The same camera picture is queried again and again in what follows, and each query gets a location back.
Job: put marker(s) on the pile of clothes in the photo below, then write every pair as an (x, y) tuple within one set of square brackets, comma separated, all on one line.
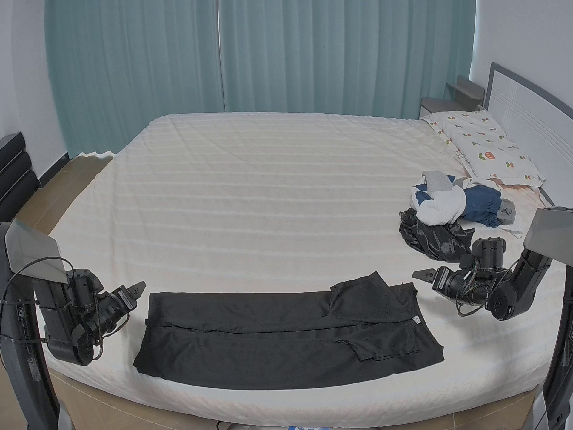
[(443, 204)]

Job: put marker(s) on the white printed pillow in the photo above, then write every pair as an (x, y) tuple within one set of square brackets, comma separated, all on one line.
[(488, 146)]

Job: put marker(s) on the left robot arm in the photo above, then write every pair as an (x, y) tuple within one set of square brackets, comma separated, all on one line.
[(62, 343)]

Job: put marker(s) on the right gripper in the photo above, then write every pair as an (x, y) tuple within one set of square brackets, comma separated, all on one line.
[(452, 287)]

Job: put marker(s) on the bed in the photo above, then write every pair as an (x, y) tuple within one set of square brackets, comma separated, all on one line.
[(268, 195)]

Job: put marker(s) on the black chest of drawers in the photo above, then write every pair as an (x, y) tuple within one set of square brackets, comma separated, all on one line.
[(15, 173)]

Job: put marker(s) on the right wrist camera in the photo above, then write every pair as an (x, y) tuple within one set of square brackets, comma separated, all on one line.
[(468, 263)]

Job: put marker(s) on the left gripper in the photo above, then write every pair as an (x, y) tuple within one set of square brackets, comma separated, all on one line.
[(116, 305)]

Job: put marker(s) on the blue-green curtain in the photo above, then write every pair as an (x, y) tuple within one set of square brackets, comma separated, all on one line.
[(134, 52), (344, 38)]

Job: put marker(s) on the black satin garment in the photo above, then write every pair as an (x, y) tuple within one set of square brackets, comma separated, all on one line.
[(436, 240)]

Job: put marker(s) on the black T-shirt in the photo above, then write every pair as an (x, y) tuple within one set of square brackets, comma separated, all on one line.
[(268, 338)]

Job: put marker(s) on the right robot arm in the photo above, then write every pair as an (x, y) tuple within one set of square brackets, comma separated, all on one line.
[(506, 303)]

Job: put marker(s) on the grey bedside table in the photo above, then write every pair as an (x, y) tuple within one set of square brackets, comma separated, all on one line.
[(465, 90)]

